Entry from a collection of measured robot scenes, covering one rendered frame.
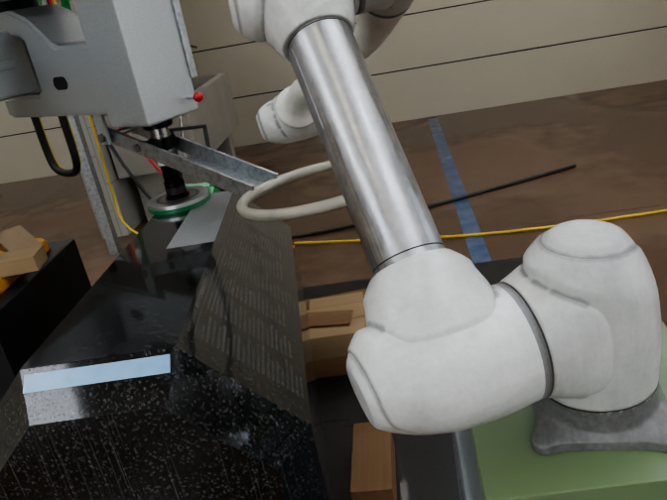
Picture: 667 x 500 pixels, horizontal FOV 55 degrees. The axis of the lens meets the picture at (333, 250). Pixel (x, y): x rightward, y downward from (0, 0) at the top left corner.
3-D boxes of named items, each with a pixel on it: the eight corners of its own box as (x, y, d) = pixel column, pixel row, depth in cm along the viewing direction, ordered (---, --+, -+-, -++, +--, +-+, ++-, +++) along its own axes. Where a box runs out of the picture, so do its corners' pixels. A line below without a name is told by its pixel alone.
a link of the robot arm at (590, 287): (691, 387, 81) (694, 232, 72) (561, 437, 79) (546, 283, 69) (610, 325, 96) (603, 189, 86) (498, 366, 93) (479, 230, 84)
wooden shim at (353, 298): (310, 312, 292) (309, 310, 291) (310, 303, 301) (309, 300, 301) (364, 304, 291) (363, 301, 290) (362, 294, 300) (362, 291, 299)
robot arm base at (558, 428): (648, 345, 98) (648, 315, 96) (687, 453, 79) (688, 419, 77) (524, 352, 104) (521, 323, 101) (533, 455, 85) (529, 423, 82)
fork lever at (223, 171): (94, 143, 223) (92, 129, 221) (139, 127, 237) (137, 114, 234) (243, 205, 191) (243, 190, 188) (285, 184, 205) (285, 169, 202)
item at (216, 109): (134, 231, 473) (97, 115, 439) (184, 178, 591) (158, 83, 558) (215, 219, 465) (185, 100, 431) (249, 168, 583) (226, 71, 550)
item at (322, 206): (202, 223, 181) (200, 213, 180) (309, 167, 216) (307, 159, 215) (339, 222, 151) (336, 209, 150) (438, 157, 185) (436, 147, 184)
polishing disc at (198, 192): (214, 186, 233) (214, 182, 233) (200, 205, 214) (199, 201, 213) (159, 193, 236) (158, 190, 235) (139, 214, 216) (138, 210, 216)
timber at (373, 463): (398, 521, 184) (392, 488, 179) (356, 524, 185) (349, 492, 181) (395, 448, 211) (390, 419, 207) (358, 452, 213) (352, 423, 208)
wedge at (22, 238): (-4, 247, 230) (-9, 234, 228) (24, 237, 235) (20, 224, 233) (14, 258, 215) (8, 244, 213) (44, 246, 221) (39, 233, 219)
